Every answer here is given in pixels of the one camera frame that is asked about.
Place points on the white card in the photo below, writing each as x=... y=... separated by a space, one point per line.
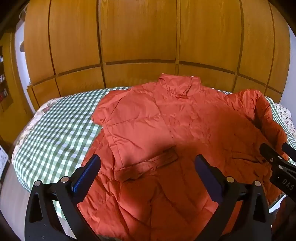
x=3 y=161

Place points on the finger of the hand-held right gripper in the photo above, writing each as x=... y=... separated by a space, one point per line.
x=290 y=150
x=270 y=156

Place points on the wooden wardrobe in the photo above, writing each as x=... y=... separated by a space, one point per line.
x=138 y=34

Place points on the orange puffer jacket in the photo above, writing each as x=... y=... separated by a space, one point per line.
x=185 y=120

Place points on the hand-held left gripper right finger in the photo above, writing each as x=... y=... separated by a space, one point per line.
x=208 y=178

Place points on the wooden shelf unit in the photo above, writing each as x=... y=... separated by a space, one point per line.
x=10 y=97

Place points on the green checked bed sheet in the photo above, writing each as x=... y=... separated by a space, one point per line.
x=62 y=136

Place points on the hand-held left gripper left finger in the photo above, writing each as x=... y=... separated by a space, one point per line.
x=86 y=178

